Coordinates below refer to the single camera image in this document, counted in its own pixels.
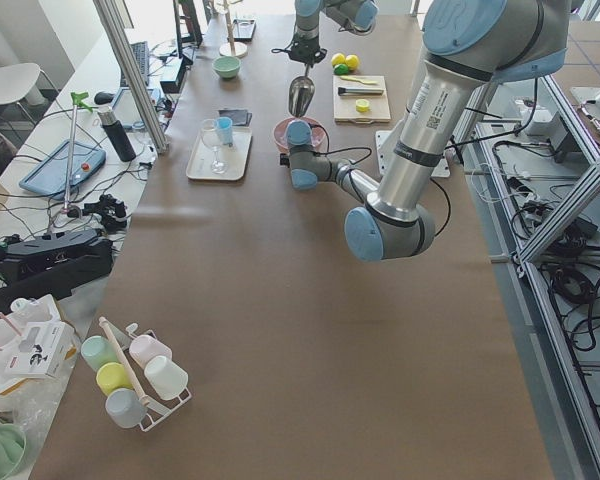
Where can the green bowl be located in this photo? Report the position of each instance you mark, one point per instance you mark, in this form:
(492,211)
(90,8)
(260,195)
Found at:
(227,67)

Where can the bamboo cutting board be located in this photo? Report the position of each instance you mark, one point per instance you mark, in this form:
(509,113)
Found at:
(344,106)

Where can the green lime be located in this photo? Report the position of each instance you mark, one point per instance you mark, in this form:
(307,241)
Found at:
(352,61)

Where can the cream rabbit tray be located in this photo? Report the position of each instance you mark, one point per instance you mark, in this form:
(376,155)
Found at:
(235,158)

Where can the yellow lemon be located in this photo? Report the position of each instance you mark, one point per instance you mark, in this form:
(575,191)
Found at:
(338,59)
(341,69)

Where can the lower yellow lemon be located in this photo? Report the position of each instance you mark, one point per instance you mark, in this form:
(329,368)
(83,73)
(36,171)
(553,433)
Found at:
(341,69)

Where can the upper yellow lemon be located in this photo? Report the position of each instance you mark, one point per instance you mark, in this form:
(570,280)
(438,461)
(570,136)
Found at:
(338,59)

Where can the wooden cup stand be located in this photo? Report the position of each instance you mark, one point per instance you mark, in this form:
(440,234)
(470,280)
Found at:
(231,47)

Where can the grey folded cloth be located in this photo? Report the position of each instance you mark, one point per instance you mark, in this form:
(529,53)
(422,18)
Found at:
(239,117)

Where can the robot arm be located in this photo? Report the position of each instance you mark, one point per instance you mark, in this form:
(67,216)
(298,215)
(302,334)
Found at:
(466,44)
(354,16)

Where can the metal ice scoop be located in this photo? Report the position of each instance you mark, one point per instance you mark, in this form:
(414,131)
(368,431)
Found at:
(301,92)

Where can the clear wine glass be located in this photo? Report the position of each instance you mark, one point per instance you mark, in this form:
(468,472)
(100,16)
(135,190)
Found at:
(211,141)

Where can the yellow plastic knife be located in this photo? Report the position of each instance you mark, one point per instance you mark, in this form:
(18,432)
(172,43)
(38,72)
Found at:
(360,80)

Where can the light blue cup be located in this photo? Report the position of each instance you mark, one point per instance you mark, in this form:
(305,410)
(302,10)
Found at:
(224,130)

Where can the black water bottle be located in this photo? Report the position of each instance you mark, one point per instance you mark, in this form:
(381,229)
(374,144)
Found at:
(116,134)

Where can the pink bowl of ice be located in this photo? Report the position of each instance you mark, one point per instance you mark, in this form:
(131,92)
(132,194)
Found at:
(296,131)

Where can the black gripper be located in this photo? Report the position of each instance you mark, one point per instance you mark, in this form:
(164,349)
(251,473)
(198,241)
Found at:
(306,51)

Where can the blue teach pendant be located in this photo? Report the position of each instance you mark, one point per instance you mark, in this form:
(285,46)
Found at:
(49,177)

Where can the steel muddler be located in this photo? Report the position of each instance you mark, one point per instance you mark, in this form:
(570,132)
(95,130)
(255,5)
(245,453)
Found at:
(350,91)

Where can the half lemon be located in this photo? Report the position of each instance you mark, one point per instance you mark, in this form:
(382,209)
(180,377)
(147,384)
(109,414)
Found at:
(362,105)

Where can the white wire cup rack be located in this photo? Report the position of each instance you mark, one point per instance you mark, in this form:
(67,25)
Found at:
(136,373)

